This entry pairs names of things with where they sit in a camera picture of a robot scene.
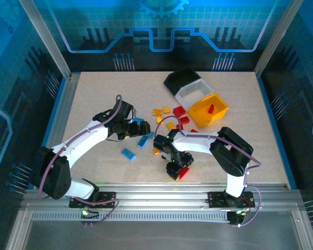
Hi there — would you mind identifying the yellow plastic bin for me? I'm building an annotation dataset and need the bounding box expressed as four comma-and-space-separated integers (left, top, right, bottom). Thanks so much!
187, 93, 230, 128

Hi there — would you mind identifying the white plastic bin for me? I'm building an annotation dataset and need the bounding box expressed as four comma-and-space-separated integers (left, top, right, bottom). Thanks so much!
174, 79, 216, 110

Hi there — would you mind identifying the black plastic bin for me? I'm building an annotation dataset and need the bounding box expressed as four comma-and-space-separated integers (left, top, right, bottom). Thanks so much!
163, 66, 201, 96

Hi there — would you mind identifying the aluminium mounting rail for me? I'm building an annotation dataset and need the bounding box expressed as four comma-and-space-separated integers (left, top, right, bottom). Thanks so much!
20, 182, 303, 227

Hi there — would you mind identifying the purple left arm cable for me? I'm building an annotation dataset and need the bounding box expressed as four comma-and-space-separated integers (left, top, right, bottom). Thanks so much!
38, 94, 123, 228

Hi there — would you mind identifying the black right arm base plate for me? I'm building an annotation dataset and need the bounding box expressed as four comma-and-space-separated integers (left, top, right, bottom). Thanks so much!
208, 191, 255, 209

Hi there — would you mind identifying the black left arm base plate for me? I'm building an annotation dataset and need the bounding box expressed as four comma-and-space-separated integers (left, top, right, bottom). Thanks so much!
69, 191, 117, 209

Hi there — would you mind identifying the aluminium frame post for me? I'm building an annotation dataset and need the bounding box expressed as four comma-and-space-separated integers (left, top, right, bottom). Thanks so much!
19, 0, 74, 79
254, 0, 295, 76

